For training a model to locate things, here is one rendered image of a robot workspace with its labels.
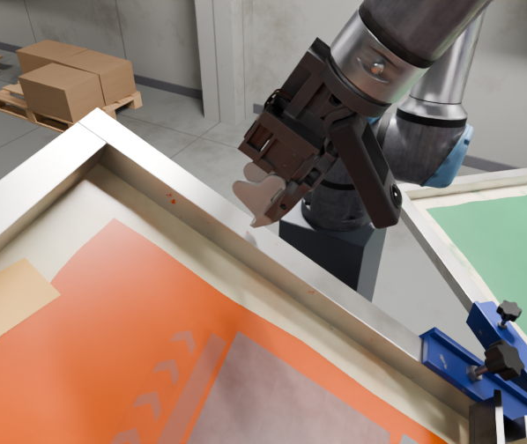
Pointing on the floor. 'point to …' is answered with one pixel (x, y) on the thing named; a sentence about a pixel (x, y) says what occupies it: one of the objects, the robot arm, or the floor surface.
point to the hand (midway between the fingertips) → (263, 221)
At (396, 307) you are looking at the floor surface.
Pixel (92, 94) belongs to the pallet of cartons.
